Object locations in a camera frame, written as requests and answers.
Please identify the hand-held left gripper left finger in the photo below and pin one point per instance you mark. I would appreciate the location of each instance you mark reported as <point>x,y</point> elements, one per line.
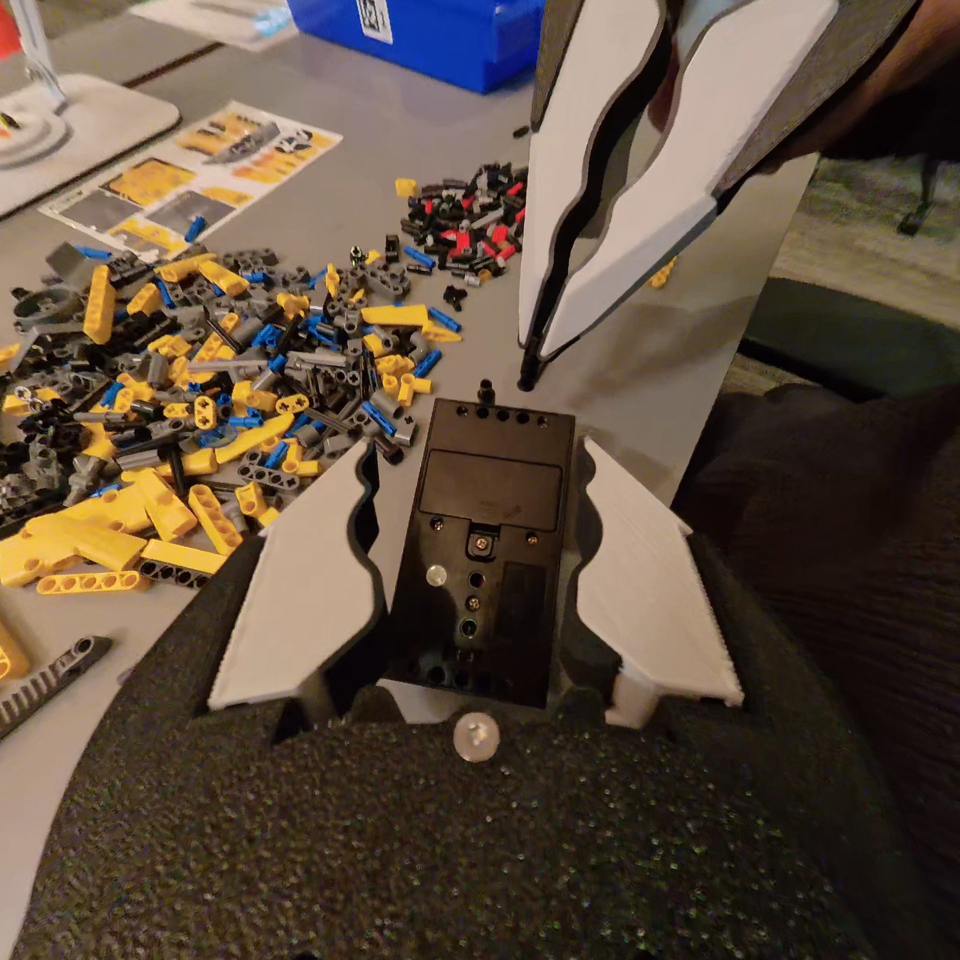
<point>300,600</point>

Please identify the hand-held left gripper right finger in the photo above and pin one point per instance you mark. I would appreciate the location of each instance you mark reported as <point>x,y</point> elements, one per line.
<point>652,607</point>

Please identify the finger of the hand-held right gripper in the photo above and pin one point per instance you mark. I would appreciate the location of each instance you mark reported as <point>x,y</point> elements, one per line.
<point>562,165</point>
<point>750,82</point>

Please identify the black toy battery box assembly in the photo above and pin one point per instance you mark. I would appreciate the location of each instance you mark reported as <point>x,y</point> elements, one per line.
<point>480,525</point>

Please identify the black toy pin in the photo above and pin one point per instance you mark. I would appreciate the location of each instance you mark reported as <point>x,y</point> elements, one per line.
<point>527,371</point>

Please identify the pile of toy building pieces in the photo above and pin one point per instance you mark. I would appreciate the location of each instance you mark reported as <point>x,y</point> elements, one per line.
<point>225,390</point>

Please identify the person's right hand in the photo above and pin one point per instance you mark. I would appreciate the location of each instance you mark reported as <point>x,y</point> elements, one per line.
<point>900,90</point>

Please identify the pile of small toy pins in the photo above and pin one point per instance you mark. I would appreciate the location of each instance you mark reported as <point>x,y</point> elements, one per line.
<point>465,217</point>

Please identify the black chair base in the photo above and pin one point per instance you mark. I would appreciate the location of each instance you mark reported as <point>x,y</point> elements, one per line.
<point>921,199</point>

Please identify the small yellow toy connector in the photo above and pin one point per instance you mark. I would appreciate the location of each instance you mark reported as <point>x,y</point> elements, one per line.
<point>664,274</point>

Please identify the blue plastic bin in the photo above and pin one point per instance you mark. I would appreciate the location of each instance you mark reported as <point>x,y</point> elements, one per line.
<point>450,45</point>

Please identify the black office chair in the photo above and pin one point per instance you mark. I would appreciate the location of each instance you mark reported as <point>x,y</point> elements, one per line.
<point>847,330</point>

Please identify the black toy gear rack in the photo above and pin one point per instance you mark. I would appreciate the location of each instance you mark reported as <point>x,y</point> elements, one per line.
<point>52,671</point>

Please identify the yellow toy beam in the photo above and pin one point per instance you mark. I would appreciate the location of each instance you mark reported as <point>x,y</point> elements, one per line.
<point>11,652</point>

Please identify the yellow printed instruction sheet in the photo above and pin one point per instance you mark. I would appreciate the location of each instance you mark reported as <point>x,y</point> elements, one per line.
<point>150,180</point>

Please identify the white rounded pad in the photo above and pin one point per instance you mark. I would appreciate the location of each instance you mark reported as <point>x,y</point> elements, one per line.
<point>112,112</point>

